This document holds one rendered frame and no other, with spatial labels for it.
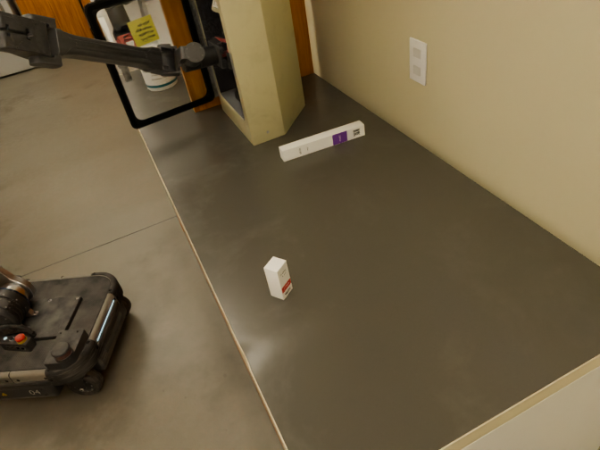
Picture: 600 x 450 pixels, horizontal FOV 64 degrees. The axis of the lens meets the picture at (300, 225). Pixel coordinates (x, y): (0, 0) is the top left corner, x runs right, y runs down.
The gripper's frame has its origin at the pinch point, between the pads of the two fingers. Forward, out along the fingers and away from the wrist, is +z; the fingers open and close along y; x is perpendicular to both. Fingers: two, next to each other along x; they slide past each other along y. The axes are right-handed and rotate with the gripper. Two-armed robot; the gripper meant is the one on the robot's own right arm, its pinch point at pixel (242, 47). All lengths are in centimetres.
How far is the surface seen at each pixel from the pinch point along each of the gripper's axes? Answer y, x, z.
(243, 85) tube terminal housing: -16.9, 5.0, -7.4
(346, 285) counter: -83, 26, -14
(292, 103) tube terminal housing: -10.6, 17.6, 10.1
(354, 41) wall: -9.5, 3.7, 34.8
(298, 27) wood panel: 18.8, 3.6, 29.0
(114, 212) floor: 131, 120, -56
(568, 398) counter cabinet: -121, 35, 8
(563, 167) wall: -93, 10, 32
